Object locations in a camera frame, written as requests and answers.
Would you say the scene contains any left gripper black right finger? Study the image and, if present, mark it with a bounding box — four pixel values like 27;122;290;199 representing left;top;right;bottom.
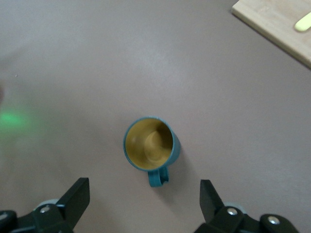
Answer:
199;179;298;233

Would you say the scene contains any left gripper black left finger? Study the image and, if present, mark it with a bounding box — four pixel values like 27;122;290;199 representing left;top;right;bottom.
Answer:
0;178;90;233

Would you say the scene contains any teal cup with yellow inside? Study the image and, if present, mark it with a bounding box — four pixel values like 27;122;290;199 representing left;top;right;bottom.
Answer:
122;116;181;188

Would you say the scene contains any wooden cutting board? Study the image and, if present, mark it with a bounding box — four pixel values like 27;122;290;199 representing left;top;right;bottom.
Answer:
231;0;311;70

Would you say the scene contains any yellow plastic fork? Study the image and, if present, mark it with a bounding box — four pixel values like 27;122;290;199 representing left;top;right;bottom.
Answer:
294;12;311;32

